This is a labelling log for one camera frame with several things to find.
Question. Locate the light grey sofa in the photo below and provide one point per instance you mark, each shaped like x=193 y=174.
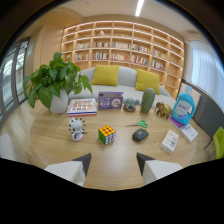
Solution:
x=124 y=87

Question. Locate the tall green cactus ornament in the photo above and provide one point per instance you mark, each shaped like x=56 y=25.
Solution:
x=147 y=100

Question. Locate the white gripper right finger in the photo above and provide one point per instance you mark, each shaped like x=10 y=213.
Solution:
x=156 y=169

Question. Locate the green plant in white pot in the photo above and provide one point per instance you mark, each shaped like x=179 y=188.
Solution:
x=53 y=83

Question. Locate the blue detergent bottle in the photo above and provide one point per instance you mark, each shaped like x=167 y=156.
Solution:
x=183 y=108

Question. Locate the purple box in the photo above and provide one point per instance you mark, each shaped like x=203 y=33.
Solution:
x=110 y=100

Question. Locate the golden elephant figurine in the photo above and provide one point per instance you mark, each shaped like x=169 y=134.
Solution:
x=163 y=109

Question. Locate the yellow cushion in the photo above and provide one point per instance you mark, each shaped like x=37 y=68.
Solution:
x=105 y=75
x=147 y=81

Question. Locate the purple book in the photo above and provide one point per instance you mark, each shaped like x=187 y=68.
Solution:
x=175 y=122

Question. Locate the small white box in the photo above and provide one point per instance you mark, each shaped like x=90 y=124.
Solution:
x=169 y=141

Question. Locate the white curtain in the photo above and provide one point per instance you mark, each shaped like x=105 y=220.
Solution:
x=207 y=77

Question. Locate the dark-framed glass door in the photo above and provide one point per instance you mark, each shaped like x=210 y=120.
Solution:
x=14 y=75

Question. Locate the white book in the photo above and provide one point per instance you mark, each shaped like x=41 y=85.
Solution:
x=188 y=132

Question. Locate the wooden bookshelf wall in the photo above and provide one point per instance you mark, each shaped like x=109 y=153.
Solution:
x=124 y=50

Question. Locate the ceiling light strip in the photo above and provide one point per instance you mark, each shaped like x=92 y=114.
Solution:
x=139 y=7

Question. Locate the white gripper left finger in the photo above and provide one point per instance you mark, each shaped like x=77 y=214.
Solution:
x=70 y=170

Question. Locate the dark grey computer mouse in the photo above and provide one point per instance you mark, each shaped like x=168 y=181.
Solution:
x=140 y=134

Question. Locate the white spotted toy figure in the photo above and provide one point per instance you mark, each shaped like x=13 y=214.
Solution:
x=77 y=128

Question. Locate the colourful puzzle cube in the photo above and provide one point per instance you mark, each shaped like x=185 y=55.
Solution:
x=107 y=134

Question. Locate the colourful picture book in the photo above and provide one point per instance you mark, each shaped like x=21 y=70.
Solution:
x=82 y=107

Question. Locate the green chair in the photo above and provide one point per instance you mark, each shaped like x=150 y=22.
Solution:
x=219 y=142

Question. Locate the small round cactus ornament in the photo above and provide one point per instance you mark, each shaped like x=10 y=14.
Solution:
x=131 y=104

